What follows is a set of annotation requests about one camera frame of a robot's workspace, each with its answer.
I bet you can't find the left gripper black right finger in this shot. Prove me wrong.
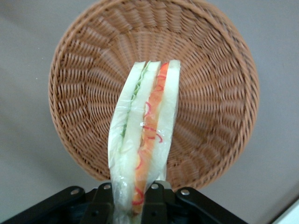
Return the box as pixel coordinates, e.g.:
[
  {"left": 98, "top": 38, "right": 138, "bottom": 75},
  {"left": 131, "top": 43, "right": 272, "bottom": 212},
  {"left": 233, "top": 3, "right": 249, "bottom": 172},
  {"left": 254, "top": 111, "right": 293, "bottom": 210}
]
[{"left": 142, "top": 182, "right": 176, "bottom": 224}]

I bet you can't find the triangle sandwich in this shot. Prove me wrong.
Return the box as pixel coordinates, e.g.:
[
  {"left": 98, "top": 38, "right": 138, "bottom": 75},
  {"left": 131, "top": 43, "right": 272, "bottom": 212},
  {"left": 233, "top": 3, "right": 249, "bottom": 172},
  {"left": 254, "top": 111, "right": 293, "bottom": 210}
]
[{"left": 107, "top": 59, "right": 182, "bottom": 224}]

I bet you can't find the round brown wicker basket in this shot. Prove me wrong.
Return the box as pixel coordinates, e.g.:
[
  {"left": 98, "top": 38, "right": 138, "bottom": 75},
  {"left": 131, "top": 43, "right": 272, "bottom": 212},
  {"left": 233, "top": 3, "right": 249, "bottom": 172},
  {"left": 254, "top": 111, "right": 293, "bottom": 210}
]
[{"left": 48, "top": 0, "right": 260, "bottom": 191}]

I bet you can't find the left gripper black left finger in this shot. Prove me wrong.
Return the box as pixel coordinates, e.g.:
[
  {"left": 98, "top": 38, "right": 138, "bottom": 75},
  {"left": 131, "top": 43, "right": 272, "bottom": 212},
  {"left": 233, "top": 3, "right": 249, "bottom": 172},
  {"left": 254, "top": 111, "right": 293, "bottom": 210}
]
[{"left": 79, "top": 183, "right": 115, "bottom": 224}]

